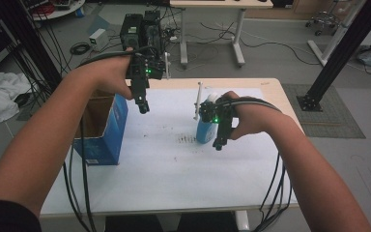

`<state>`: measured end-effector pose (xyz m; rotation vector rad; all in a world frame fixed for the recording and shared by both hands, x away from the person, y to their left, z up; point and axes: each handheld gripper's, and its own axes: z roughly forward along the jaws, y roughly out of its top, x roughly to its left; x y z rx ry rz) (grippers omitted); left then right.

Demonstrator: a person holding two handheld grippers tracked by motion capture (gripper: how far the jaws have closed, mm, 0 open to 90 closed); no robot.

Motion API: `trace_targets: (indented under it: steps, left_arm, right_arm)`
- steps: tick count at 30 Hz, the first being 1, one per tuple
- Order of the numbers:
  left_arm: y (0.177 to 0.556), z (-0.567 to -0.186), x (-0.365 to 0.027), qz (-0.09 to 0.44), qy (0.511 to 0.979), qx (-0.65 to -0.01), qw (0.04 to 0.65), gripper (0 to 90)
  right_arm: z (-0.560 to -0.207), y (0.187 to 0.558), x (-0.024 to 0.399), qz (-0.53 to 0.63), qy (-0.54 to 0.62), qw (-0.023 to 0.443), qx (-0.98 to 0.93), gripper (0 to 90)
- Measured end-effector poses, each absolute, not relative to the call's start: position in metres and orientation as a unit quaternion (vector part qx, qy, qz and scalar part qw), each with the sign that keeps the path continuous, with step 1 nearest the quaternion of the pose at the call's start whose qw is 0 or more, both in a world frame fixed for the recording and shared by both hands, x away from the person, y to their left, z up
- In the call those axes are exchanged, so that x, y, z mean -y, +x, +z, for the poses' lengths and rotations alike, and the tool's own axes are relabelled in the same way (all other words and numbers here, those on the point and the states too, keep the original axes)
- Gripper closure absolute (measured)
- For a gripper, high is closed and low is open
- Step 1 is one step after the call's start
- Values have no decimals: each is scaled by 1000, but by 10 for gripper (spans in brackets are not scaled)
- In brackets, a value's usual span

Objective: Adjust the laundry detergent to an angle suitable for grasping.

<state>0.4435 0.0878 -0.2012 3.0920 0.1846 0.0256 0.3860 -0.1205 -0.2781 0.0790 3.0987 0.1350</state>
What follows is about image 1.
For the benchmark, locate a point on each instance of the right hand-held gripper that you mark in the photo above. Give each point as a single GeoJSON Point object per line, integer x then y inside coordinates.
{"type": "Point", "coordinates": [223, 119]}

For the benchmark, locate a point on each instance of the black metal stand post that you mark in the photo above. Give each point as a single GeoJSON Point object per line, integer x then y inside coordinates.
{"type": "Point", "coordinates": [344, 51]}

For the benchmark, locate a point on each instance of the person's right hand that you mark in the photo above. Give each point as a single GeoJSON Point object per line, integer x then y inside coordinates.
{"type": "Point", "coordinates": [254, 117]}

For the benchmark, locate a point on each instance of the office chair base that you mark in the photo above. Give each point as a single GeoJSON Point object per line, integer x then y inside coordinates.
{"type": "Point", "coordinates": [323, 21]}

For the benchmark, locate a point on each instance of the white table leg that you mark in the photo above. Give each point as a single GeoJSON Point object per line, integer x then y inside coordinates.
{"type": "Point", "coordinates": [242, 220]}

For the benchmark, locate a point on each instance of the white metal stand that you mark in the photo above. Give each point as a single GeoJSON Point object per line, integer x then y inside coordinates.
{"type": "Point", "coordinates": [335, 38]}

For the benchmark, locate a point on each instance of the grey floor mat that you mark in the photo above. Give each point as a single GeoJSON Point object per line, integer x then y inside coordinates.
{"type": "Point", "coordinates": [335, 116]}

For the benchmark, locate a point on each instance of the person's left hand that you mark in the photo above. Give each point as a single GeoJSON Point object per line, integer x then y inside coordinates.
{"type": "Point", "coordinates": [108, 74]}

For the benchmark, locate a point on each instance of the white cloth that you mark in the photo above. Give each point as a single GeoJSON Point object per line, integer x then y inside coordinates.
{"type": "Point", "coordinates": [0, 93]}

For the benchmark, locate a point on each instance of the white desk with legs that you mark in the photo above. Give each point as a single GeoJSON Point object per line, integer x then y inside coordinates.
{"type": "Point", "coordinates": [219, 4]}

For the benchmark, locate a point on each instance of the person's black sleeve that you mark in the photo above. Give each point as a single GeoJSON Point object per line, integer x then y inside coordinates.
{"type": "Point", "coordinates": [6, 217]}

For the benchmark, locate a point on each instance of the white table mat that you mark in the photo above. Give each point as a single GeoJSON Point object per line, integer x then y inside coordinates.
{"type": "Point", "coordinates": [167, 174]}

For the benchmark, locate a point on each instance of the black computer box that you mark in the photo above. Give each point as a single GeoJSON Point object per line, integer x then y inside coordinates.
{"type": "Point", "coordinates": [152, 29]}
{"type": "Point", "coordinates": [130, 30]}

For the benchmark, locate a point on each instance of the small white device box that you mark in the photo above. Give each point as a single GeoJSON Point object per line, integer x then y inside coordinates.
{"type": "Point", "coordinates": [98, 39]}

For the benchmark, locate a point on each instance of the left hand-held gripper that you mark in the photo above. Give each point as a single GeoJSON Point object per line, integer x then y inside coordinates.
{"type": "Point", "coordinates": [140, 75]}

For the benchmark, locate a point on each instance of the black metal frame post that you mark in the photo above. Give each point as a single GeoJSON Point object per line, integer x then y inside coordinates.
{"type": "Point", "coordinates": [29, 42]}

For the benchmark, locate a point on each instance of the blue bottle with white cap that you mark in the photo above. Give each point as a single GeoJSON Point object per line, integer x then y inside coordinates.
{"type": "Point", "coordinates": [203, 133]}

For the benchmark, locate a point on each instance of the blue cardboard box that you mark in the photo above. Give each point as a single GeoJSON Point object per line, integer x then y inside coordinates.
{"type": "Point", "coordinates": [109, 138]}

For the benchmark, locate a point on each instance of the round white table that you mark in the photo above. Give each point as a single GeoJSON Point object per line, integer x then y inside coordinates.
{"type": "Point", "coordinates": [61, 11]}

